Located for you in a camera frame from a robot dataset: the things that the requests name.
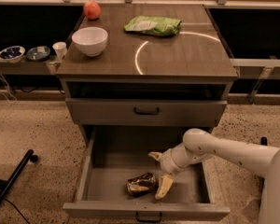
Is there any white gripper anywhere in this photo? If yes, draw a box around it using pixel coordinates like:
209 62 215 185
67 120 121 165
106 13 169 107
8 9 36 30
148 148 183 200

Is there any crushed orange soda can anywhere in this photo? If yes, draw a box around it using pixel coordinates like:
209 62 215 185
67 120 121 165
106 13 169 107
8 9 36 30
126 172 157 197

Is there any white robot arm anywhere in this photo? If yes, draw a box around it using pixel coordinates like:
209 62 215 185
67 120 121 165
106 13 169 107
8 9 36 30
149 128 280 224

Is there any open grey middle drawer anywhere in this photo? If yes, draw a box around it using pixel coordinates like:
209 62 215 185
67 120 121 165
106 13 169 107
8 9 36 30
63 126 230 223

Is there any closed grey top drawer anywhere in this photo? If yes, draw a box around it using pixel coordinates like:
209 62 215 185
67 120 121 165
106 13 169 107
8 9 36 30
65 98 227 127

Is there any grey drawer cabinet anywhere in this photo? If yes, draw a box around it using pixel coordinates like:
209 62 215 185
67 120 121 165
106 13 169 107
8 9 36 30
57 4 238 140

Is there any black stand leg right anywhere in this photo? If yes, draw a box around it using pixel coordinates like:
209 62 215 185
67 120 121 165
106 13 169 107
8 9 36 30
260 136 268 146

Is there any black stand leg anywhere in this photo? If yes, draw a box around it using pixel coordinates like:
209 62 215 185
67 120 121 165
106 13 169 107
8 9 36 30
0 149 38 204
260 136 268 146

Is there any black stand leg left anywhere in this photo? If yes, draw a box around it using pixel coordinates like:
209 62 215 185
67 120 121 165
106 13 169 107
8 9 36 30
0 149 38 204

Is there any green chip bag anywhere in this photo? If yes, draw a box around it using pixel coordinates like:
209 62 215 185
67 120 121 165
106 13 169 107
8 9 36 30
124 16 181 36

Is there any white ceramic bowl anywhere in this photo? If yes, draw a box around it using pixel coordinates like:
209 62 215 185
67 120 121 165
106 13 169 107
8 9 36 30
72 27 108 57

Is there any small white paper cup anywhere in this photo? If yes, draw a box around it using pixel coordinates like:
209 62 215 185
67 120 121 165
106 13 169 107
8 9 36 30
52 42 67 60

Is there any dark blue bowl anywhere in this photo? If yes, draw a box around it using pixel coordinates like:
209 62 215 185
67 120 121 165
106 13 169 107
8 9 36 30
26 46 50 62

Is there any red apple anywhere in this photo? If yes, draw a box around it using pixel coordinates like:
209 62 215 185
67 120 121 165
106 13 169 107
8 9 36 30
83 1 101 21

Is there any low side shelf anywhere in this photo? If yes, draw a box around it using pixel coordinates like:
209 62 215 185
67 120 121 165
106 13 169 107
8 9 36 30
0 56 61 76

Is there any blue patterned bowl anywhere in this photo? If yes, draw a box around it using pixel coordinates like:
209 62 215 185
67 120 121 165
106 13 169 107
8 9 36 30
0 46 25 63

